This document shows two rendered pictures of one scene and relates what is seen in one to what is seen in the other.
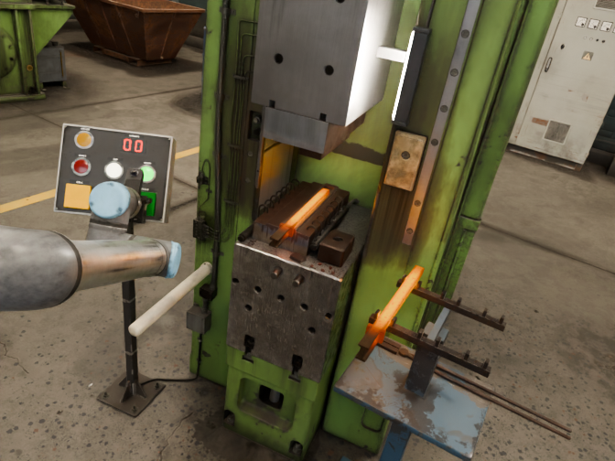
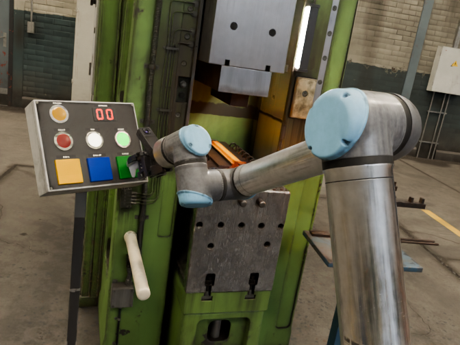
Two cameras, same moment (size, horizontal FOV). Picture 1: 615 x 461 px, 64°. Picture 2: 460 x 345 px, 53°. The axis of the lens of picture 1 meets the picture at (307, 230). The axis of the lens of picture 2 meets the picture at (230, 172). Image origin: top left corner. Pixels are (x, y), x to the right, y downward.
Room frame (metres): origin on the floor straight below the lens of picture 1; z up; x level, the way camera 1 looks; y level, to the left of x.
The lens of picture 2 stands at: (0.03, 1.14, 1.44)
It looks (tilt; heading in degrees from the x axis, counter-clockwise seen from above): 15 degrees down; 322
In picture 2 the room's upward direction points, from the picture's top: 9 degrees clockwise
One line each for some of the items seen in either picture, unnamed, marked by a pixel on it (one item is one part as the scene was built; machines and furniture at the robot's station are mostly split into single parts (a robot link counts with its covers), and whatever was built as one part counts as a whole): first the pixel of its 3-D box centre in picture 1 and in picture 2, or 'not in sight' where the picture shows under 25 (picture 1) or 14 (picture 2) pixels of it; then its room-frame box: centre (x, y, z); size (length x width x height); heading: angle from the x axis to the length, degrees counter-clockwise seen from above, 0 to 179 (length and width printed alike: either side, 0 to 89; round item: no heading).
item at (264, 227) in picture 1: (304, 212); (216, 159); (1.59, 0.02, 0.96); 0.42 x 0.20 x 0.09; 162
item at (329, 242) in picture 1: (336, 247); not in sight; (1.40, -0.10, 0.95); 0.12 x 0.08 x 0.06; 162
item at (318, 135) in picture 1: (319, 115); (228, 75); (1.59, 0.02, 1.32); 0.42 x 0.20 x 0.10; 162
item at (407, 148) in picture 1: (404, 161); (302, 98); (1.42, -0.25, 1.27); 0.09 x 0.02 x 0.17; 72
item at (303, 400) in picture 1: (293, 362); (205, 303); (1.59, -0.03, 0.23); 0.55 x 0.37 x 0.47; 162
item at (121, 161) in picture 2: (143, 203); (127, 167); (1.37, 0.53, 1.01); 0.07 x 0.05 x 0.07; 97
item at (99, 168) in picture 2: not in sight; (99, 169); (1.36, 0.63, 1.01); 0.07 x 0.05 x 0.07; 97
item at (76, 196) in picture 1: (78, 197); (68, 172); (1.35, 0.73, 1.01); 0.07 x 0.05 x 0.07; 97
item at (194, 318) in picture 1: (199, 318); (122, 294); (1.62, 0.39, 0.36); 0.09 x 0.07 x 0.12; 72
